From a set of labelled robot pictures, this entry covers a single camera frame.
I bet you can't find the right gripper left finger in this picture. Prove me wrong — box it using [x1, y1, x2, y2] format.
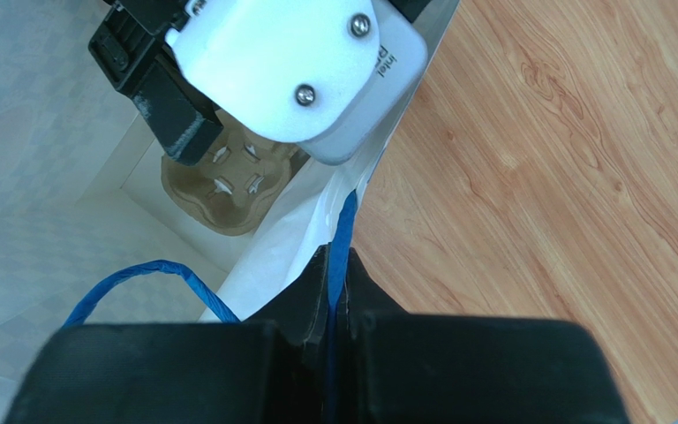
[4, 246, 330, 423]

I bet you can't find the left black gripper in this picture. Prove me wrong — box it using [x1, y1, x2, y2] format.
[87, 0, 446, 167]

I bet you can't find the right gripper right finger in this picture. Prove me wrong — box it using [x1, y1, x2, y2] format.
[338, 252, 629, 423]

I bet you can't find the grey pulp cup carrier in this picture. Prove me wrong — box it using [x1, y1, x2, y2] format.
[161, 110, 309, 237]

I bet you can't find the blue checkered paper bag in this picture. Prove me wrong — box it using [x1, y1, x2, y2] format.
[0, 1, 458, 423]

